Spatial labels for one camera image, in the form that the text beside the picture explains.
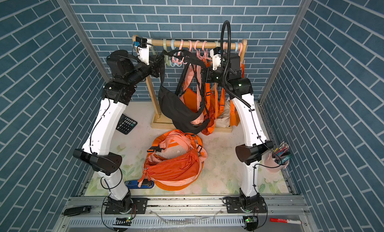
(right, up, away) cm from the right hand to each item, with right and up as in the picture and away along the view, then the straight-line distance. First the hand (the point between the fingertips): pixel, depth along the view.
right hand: (203, 71), depth 70 cm
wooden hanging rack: (-29, -27, +32) cm, 51 cm away
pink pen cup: (+40, -45, +7) cm, 60 cm away
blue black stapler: (-30, -57, +7) cm, 65 cm away
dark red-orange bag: (-19, -60, +8) cm, 63 cm away
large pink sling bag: (-13, -43, +3) cm, 46 cm away
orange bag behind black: (+7, -14, +14) cm, 21 cm away
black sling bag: (-10, -22, +14) cm, 28 cm away
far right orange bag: (+19, -22, +16) cm, 33 cm away
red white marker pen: (+39, -71, -1) cm, 81 cm away
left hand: (-15, +4, -8) cm, 17 cm away
